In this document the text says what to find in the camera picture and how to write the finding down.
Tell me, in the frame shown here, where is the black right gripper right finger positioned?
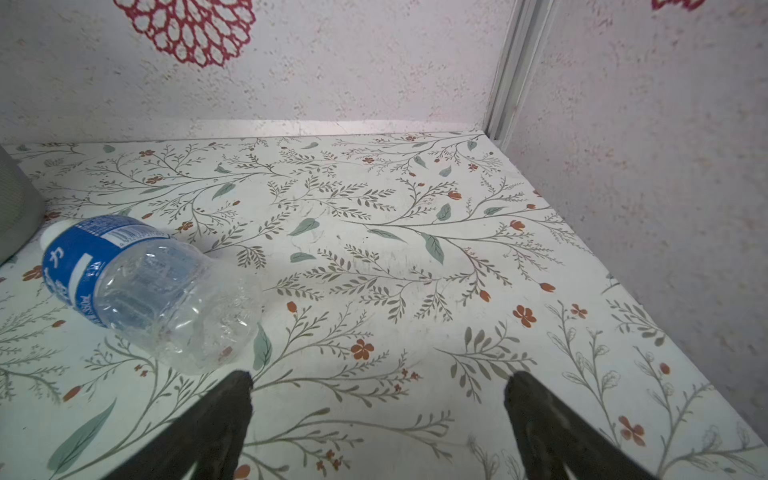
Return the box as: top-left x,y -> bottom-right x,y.
504,372 -> 653,479

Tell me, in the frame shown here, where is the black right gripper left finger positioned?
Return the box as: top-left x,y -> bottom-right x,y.
107,370 -> 253,479

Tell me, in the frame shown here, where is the grey bin with liner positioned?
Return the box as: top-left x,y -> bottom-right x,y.
0,148 -> 46,263

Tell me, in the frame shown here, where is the clear bottle blue label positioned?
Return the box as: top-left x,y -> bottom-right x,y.
40,215 -> 263,374

